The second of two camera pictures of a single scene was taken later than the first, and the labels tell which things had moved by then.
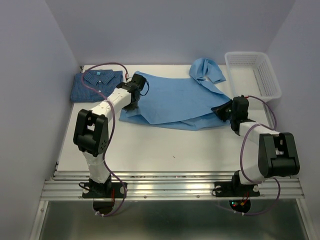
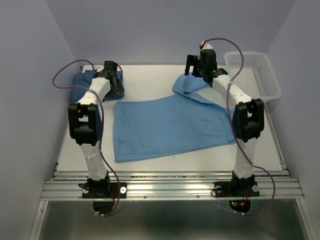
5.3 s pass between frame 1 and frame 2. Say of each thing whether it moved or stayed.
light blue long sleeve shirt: moved
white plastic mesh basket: stayed
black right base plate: stayed
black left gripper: moved
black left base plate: stayed
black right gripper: moved
